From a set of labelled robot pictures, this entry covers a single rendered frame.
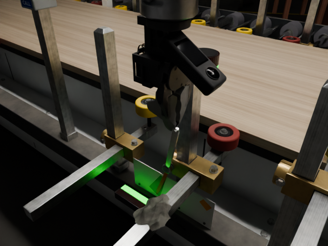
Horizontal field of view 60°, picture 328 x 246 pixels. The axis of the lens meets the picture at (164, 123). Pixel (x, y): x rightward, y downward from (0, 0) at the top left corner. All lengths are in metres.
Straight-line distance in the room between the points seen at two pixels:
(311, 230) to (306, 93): 0.59
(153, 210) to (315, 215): 0.28
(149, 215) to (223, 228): 0.26
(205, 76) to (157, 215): 0.29
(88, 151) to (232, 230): 0.53
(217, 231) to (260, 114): 0.33
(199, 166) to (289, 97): 0.41
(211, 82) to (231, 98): 0.47
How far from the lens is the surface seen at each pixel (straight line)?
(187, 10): 0.44
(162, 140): 1.04
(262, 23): 1.66
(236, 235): 0.78
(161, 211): 0.58
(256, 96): 0.93
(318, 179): 0.57
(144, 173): 0.81
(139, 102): 0.85
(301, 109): 0.91
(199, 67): 0.44
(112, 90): 0.76
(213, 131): 0.73
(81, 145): 1.05
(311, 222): 0.51
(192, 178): 0.66
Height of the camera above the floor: 1.32
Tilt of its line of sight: 34 degrees down
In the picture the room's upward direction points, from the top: straight up
